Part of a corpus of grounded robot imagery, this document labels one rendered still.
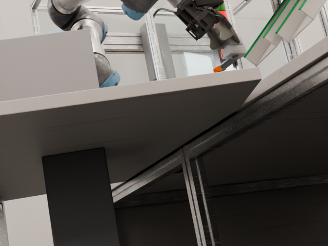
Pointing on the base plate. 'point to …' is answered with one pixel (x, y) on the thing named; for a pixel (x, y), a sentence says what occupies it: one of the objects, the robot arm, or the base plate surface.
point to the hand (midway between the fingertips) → (233, 42)
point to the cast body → (233, 49)
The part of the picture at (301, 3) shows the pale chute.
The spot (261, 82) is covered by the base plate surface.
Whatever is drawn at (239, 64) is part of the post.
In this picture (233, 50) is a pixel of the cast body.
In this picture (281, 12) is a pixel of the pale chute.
